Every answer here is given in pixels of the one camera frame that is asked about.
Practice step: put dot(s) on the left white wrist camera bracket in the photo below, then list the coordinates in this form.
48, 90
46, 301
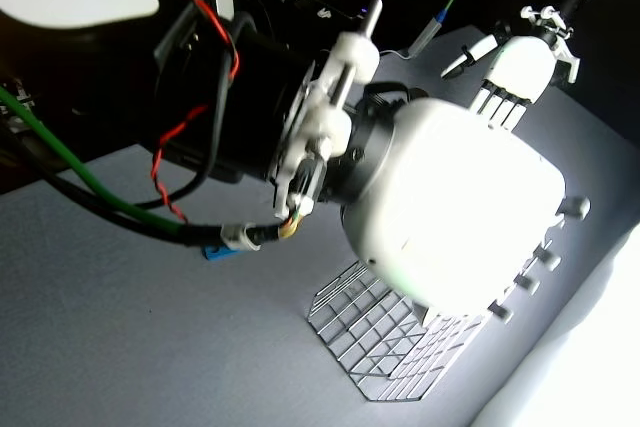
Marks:
565, 54

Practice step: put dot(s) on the black box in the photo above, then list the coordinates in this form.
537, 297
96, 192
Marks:
310, 27

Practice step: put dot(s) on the right white wrist camera bracket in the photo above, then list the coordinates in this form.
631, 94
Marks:
350, 54

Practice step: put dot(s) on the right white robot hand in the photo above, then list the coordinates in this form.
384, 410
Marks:
460, 207

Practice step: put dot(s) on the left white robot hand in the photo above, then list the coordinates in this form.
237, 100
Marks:
522, 67

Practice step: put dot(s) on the blue block with two holes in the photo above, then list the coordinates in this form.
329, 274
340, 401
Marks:
212, 254

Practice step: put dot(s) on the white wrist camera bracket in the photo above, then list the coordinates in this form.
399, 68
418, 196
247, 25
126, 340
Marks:
565, 54
350, 54

